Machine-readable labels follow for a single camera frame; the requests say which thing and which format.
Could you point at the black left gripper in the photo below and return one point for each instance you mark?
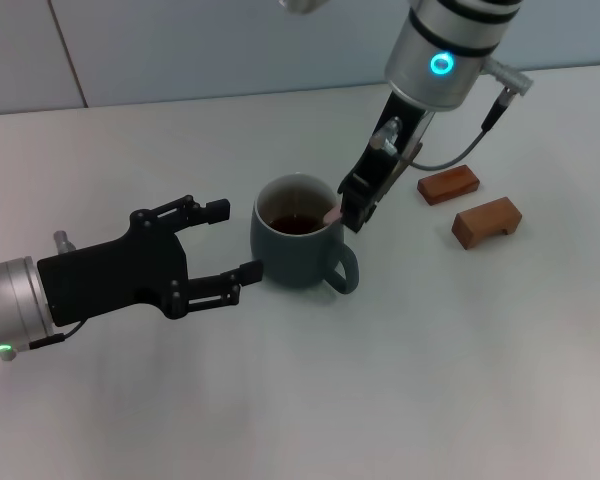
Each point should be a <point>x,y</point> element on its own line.
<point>115,277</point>

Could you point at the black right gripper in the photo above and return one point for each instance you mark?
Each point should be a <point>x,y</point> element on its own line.
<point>407,122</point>

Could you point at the grey ceramic mug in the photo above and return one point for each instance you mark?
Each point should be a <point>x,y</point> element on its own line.
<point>290,260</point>

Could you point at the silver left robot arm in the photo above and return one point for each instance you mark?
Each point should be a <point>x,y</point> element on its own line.
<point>10,305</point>

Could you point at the dark brown coffee liquid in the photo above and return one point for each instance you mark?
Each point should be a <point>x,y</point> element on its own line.
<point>296,225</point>

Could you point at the flat brown wooden block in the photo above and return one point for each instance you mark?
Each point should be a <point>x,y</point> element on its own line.
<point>447,184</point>

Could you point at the arched brown wooden block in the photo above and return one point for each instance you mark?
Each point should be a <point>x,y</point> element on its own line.
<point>480,222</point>

